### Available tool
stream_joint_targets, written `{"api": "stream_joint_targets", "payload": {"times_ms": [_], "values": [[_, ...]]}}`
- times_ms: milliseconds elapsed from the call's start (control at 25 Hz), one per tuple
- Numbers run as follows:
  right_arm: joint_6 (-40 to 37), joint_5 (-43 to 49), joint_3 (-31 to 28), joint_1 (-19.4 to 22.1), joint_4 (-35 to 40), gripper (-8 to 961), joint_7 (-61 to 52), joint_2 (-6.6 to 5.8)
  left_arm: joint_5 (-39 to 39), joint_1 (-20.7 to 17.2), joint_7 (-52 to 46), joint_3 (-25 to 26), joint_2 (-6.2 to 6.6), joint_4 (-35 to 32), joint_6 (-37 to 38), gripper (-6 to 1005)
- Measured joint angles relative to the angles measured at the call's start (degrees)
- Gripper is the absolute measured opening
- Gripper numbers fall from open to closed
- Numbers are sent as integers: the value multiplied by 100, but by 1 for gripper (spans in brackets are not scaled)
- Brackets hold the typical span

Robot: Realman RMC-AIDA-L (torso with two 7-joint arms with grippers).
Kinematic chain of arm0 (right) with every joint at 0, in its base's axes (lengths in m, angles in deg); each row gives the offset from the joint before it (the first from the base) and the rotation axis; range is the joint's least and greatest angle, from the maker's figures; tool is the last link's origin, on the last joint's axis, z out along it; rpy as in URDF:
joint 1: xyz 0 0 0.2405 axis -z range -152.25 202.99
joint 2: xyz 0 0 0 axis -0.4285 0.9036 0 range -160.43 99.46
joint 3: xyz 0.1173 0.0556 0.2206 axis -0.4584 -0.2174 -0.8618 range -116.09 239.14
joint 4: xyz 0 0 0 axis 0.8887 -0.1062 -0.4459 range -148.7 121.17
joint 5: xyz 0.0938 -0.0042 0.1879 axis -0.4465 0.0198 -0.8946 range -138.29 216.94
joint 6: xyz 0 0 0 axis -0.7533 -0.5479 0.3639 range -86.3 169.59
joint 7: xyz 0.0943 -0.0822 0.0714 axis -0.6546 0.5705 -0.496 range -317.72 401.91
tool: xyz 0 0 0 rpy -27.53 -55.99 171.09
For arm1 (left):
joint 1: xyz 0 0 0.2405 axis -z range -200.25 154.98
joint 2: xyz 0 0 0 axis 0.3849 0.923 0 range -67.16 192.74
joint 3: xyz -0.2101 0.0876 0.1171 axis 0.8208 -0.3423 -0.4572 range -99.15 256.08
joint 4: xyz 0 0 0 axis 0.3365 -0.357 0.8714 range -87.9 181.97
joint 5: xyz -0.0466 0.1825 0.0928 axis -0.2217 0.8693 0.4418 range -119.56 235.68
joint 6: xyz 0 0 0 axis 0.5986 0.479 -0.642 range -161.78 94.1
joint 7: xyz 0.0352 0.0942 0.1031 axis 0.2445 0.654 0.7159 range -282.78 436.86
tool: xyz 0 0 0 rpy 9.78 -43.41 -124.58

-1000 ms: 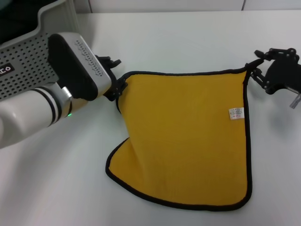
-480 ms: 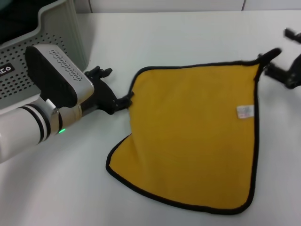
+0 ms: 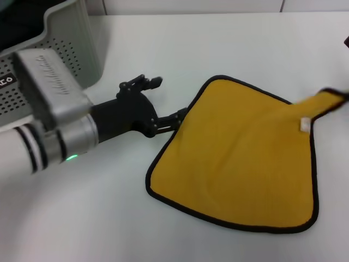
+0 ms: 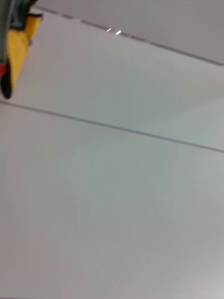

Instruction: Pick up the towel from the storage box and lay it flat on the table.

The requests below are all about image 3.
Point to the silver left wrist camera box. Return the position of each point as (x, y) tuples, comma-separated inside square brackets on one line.
[(51, 82)]

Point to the black white box label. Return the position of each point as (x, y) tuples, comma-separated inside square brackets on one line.
[(6, 80)]

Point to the yellow towel with black edge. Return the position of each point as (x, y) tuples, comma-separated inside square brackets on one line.
[(231, 150)]

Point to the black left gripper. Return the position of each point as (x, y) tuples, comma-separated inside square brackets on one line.
[(128, 114)]

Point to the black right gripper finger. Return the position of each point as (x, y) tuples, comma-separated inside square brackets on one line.
[(347, 42)]

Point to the grey perforated storage box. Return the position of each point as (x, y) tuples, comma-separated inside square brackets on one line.
[(79, 41)]

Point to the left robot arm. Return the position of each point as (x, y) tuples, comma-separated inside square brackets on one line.
[(32, 147)]

